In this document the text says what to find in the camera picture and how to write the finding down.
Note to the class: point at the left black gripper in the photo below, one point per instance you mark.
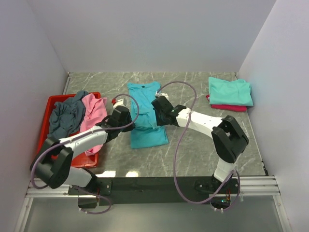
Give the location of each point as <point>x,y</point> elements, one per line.
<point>129,128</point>

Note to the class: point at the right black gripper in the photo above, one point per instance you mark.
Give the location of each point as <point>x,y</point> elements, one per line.
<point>159,122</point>

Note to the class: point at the cyan blue t-shirt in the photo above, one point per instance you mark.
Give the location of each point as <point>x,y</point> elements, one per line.
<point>146,133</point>

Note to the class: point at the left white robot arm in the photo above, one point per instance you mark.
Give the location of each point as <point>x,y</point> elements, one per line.
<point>52,165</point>

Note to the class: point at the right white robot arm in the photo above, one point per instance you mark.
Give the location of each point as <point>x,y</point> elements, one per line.
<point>229,139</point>

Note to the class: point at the pink t-shirt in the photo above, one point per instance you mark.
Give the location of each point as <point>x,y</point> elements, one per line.
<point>95,111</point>

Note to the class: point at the folded magenta t-shirt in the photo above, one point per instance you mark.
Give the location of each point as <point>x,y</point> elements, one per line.
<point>229,107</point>

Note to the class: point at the dark grey t-shirt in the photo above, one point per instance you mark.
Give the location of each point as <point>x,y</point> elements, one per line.
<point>67,116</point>

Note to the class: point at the red plastic bin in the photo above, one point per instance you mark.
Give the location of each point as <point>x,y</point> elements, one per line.
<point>79,161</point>

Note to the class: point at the folded mint green t-shirt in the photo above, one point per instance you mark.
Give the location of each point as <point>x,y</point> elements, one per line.
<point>224,92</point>

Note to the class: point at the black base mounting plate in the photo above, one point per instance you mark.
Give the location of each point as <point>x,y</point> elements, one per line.
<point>138,190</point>

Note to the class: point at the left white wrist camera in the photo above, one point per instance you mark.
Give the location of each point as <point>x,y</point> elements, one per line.
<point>120,102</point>

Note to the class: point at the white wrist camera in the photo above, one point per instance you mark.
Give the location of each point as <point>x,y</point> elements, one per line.
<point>120,102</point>
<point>161,93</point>

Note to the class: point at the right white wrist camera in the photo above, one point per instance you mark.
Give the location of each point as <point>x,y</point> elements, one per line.
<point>161,93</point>

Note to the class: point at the aluminium frame rail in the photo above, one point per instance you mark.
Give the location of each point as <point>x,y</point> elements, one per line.
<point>249,186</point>

